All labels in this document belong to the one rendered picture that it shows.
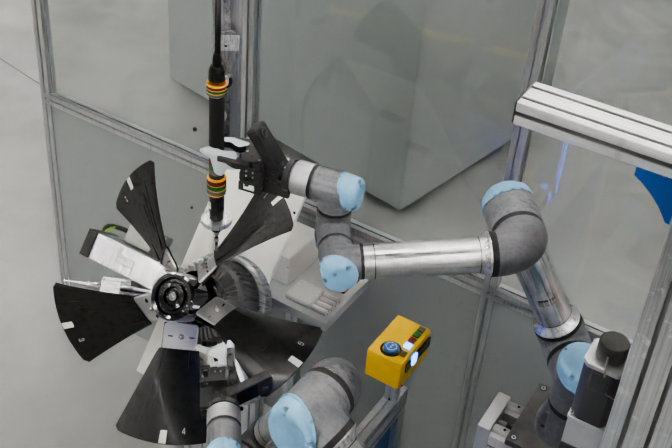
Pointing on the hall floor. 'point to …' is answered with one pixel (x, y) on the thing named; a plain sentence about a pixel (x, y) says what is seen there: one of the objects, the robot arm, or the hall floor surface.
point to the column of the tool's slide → (231, 28)
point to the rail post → (396, 432)
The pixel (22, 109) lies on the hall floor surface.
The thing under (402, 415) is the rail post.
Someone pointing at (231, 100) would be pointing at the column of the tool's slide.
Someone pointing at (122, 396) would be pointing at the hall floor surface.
